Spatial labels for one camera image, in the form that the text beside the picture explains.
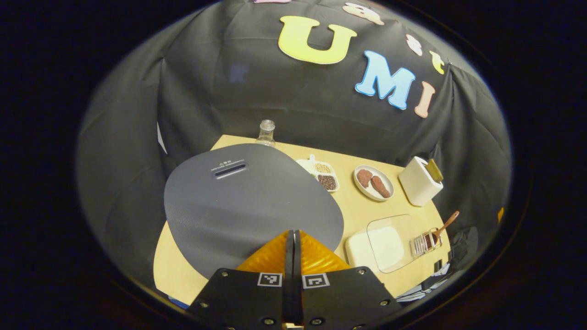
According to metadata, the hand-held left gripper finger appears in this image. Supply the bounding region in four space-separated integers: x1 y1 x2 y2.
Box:
293 229 402 330
186 229 294 330

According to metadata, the black silver rice cooker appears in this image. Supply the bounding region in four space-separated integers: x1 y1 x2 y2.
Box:
164 143 344 280

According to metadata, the clear square chopstick holder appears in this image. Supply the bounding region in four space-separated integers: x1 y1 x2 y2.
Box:
410 228 443 257

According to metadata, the brown wooden spoon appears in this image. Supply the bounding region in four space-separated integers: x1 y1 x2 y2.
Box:
424 211 460 248

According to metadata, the white divided bean dish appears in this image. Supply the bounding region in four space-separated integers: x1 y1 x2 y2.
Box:
296 154 340 193

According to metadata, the round white plate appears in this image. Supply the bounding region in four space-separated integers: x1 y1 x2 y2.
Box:
353 165 395 202

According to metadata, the clear plastic lid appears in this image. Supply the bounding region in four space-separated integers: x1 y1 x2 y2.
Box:
367 214 425 274

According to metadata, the white striped cloth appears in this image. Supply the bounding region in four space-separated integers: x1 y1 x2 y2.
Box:
397 264 454 303

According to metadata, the small clear glass bottle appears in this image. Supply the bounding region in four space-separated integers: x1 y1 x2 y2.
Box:
255 120 277 147

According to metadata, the white toaster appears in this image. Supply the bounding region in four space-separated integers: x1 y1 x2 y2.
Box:
398 156 444 207

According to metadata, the dark bag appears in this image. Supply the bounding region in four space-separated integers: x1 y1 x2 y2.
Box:
447 227 478 271

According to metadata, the brown toast slice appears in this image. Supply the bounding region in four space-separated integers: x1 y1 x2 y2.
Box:
426 159 444 183

